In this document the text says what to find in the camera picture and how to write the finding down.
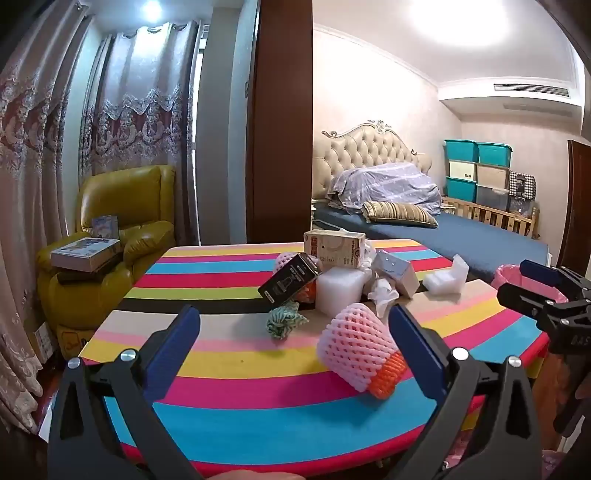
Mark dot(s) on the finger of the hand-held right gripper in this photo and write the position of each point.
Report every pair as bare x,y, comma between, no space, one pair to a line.
526,300
542,274

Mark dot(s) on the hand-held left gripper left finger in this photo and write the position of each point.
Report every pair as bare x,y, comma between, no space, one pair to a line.
175,355

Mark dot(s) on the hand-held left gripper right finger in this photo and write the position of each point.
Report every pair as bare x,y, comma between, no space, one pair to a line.
415,350

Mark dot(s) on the pink trash bin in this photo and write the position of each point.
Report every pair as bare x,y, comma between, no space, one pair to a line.
505,277

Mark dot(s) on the orange foam fruit net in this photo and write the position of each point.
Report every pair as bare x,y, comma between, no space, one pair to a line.
385,383

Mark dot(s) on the white tissue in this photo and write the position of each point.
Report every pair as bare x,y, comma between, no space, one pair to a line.
381,297

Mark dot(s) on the white foam block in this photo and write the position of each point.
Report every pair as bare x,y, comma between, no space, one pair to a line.
339,290

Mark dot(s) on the bed with blue sheet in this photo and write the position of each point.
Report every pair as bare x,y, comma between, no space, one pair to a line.
485,240

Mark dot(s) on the white foam corner piece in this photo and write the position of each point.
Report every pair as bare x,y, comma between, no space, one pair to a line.
445,281

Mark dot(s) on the small grey face-print box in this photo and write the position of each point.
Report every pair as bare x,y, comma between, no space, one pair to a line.
392,272

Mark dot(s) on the brown wooden door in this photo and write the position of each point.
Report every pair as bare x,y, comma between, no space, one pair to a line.
577,194

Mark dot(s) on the white plastic bag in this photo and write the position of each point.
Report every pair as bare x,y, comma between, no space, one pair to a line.
370,272

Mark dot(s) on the houndstooth bag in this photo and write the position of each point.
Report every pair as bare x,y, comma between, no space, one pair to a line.
522,184

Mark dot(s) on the stack of plastic storage bins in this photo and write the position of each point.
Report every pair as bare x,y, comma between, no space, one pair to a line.
478,175

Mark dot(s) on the beige printed carton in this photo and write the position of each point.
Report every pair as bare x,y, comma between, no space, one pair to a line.
334,249

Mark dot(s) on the flat cardboard box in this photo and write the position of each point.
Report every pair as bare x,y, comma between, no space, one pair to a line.
85,254

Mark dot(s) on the black product box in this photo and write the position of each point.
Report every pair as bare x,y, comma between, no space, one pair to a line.
288,279

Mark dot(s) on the gold striped pillow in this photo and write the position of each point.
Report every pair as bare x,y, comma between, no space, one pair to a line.
401,213

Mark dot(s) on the upright light blue box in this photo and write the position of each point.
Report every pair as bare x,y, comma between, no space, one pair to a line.
105,227

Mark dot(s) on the yellow leather armchair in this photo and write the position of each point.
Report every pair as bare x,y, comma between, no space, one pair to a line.
134,198

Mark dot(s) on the light blue folded quilt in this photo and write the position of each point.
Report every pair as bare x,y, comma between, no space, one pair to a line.
388,184

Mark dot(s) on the ceiling air vent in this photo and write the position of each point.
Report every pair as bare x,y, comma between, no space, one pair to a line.
531,89

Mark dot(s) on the beige tufted headboard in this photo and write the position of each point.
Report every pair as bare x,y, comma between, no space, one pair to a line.
364,143

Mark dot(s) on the lace curtain with red valance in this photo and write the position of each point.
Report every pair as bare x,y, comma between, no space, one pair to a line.
138,115

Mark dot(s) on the long lace curtain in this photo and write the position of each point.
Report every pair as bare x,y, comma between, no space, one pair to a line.
32,138

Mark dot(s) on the brown wooden wardrobe panel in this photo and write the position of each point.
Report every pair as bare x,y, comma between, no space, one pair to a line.
279,115

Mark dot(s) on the wooden crib rail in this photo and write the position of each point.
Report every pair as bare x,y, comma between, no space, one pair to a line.
489,217

